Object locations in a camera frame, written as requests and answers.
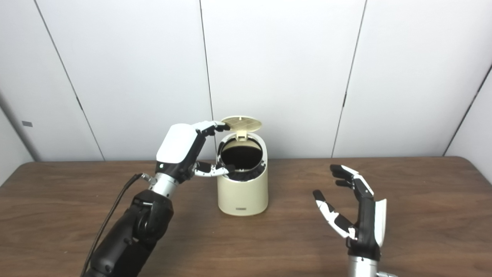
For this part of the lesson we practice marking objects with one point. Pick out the black and white left hand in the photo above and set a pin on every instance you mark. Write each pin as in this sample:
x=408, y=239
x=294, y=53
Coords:
x=177, y=144

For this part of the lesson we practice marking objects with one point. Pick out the black and white right hand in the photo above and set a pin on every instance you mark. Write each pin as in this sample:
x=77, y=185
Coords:
x=365, y=227

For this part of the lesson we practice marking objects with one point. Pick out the cream round bin lid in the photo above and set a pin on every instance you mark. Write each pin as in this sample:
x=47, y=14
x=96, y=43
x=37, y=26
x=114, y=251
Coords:
x=244, y=124

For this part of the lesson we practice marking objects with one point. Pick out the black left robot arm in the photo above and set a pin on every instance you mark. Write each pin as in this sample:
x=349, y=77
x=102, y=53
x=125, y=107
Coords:
x=130, y=238

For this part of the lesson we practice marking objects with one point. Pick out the cream-colored bin body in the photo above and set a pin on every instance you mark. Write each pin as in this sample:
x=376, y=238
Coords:
x=242, y=196

